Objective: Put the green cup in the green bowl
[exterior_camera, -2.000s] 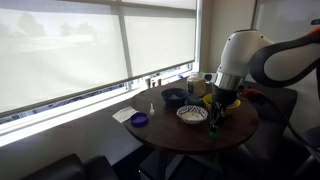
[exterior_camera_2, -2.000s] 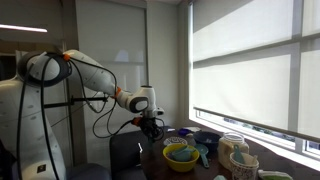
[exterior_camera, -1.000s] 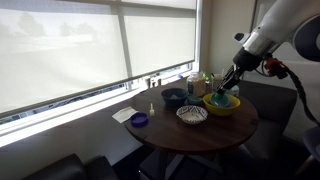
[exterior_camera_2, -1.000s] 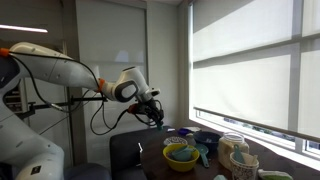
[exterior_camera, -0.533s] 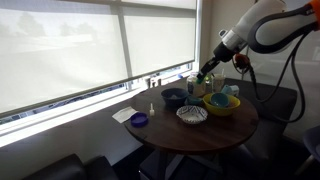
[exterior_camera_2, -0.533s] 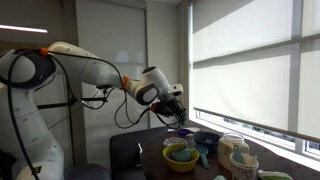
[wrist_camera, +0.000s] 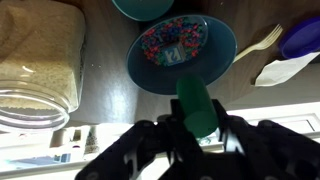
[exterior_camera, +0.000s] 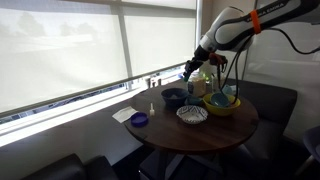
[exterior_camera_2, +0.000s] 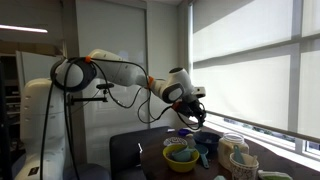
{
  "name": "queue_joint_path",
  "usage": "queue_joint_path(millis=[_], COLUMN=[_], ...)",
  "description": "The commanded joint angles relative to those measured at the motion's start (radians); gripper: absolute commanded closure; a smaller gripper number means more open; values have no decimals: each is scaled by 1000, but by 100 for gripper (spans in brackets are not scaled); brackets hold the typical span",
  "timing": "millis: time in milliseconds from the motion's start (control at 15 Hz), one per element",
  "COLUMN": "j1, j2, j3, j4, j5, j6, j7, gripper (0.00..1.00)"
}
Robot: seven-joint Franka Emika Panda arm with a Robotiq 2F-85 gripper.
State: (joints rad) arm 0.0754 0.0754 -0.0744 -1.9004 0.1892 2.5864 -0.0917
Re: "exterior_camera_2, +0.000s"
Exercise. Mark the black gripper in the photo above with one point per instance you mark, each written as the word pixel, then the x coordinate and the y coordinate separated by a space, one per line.
pixel 190 107

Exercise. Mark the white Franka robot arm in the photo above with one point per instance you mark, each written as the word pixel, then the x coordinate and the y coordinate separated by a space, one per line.
pixel 116 71

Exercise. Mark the small purple bowl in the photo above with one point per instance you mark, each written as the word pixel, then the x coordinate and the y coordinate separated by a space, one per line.
pixel 184 132

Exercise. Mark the dark blue bowl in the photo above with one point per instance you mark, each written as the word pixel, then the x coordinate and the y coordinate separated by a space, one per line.
pixel 206 139

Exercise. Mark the teal cup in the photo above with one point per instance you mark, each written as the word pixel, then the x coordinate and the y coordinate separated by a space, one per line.
pixel 182 154

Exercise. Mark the yellow-green bowl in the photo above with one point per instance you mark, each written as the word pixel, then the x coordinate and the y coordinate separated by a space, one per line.
pixel 181 163

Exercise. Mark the patterned paper cup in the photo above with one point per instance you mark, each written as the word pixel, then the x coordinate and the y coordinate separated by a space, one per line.
pixel 243 169

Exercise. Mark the small white card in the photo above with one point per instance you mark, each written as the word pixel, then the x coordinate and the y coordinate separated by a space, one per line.
pixel 171 130

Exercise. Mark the white patterned plate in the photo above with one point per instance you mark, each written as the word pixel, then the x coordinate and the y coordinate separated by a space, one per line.
pixel 175 141

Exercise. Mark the teal measuring scoop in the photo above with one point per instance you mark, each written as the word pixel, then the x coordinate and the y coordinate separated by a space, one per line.
pixel 202 152

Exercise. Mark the clear glass jar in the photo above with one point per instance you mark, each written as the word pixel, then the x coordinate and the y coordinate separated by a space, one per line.
pixel 232 150

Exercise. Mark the teal spoon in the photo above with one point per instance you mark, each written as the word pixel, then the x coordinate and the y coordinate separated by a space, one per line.
pixel 237 154

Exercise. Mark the small teal object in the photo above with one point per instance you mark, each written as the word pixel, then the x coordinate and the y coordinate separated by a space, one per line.
pixel 219 177

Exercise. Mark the white roller blind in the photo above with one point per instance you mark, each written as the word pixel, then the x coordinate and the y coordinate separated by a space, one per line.
pixel 246 66

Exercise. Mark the black chair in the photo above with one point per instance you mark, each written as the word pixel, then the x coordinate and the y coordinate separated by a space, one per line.
pixel 125 150

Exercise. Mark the green and white sponge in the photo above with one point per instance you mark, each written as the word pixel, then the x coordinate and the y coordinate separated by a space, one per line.
pixel 274 175

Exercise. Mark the white board panel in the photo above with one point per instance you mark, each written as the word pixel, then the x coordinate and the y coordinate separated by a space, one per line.
pixel 35 65

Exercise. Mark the ceiling light strip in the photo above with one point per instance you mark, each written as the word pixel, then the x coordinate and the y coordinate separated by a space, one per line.
pixel 23 28

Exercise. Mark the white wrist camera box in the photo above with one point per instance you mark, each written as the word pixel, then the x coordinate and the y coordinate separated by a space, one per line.
pixel 199 91

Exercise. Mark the black camera stand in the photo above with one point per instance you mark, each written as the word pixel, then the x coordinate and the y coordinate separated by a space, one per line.
pixel 86 99

